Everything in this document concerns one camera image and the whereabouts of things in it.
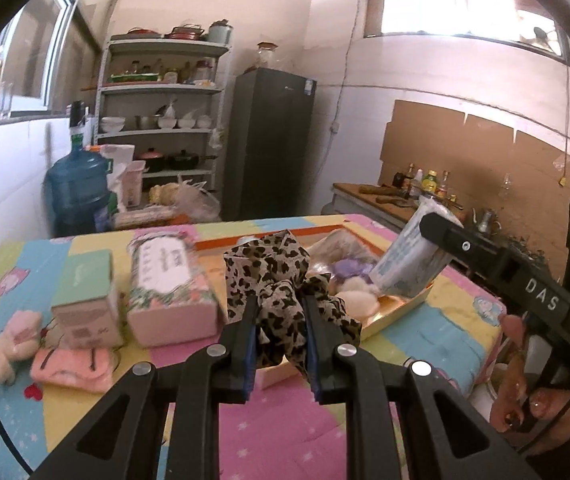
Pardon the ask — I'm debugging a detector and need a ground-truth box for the pink folded towel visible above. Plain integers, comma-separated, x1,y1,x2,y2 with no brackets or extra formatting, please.
30,347,116,394

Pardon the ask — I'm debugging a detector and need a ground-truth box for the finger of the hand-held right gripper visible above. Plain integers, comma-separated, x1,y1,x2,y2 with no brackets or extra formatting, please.
418,211,522,287

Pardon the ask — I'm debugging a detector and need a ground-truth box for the clear plastic bagged item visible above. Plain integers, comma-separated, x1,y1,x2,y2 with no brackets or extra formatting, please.
310,231,382,267

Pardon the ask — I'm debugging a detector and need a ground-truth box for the black wok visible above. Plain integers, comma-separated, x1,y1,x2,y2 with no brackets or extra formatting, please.
164,149,219,171

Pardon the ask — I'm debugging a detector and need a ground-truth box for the brown cardboard sheet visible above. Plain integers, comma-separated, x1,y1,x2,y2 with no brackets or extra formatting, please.
377,99,570,223

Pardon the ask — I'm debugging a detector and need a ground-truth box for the long noodle packet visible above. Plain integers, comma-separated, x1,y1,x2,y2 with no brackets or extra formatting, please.
114,207,177,229

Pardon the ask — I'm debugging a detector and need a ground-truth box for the red pan stack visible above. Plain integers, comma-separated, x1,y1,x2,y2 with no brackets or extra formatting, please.
164,23,206,41

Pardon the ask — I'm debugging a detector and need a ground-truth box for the yellow tray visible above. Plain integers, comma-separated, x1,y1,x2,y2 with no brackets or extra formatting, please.
192,220,437,392

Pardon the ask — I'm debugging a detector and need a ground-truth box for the wooden top counter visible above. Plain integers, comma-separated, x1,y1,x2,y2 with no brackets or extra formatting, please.
332,182,556,286

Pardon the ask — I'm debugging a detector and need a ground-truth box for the dark grey fridge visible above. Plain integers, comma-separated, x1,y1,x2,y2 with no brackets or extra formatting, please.
222,67,317,222

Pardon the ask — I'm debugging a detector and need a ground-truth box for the yellow bagged food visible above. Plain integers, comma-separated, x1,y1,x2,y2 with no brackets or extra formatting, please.
148,183,181,207

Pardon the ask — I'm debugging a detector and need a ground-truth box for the glass jar with red lid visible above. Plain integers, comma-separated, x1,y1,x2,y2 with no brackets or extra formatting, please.
255,42,279,72

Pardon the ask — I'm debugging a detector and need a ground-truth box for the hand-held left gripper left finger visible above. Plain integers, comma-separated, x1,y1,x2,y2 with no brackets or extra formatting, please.
30,296,262,480

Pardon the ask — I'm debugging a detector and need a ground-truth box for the purple plush doll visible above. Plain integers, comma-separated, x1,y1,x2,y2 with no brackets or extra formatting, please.
327,257,382,321

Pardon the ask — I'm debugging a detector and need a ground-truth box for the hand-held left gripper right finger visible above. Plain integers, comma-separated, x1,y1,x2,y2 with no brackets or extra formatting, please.
301,294,541,480

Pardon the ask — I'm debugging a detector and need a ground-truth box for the floral wet wipes pack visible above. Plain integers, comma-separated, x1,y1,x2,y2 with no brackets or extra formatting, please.
126,226,222,347

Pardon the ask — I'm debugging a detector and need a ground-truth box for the pink plush toy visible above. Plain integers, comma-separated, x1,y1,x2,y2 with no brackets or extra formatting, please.
0,310,46,387

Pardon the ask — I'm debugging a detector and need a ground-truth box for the high wall window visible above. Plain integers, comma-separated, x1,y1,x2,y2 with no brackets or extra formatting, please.
364,0,570,67

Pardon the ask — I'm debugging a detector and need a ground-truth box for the teal canister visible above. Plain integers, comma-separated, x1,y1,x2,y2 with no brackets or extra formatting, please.
207,19,234,45

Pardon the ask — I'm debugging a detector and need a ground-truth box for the green tray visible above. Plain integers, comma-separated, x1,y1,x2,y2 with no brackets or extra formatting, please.
108,72,160,85

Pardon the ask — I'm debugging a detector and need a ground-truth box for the sliding aluminium window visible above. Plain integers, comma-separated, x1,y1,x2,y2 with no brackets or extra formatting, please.
0,0,108,113

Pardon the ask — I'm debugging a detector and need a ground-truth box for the blue water jug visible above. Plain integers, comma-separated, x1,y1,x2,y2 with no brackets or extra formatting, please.
45,147,114,237

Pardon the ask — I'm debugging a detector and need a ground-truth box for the leopard print cloth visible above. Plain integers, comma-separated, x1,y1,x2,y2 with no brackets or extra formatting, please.
222,230,364,382

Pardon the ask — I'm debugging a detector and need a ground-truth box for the white sack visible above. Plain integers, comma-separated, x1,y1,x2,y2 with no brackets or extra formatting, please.
99,143,136,212

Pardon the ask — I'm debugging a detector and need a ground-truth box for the black water jug pump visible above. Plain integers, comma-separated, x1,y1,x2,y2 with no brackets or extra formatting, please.
67,101,88,151

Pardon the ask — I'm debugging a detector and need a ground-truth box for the green tissue box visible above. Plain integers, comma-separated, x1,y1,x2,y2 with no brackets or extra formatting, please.
50,250,124,349

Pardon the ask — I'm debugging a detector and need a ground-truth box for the clear plastic bag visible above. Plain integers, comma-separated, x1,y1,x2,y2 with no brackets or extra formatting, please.
177,175,221,224

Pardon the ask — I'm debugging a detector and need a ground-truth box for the white metal shelf rack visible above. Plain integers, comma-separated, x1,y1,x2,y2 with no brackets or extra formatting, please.
93,36,232,207

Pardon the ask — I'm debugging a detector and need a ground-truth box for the white blue tissue pack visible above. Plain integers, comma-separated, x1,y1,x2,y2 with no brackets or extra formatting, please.
368,198,466,299

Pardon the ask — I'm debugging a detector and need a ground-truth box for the red cooking pot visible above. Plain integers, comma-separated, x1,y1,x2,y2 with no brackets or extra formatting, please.
139,147,166,174

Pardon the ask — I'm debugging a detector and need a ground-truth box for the person's right hand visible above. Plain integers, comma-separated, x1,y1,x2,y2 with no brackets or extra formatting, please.
489,314,570,436

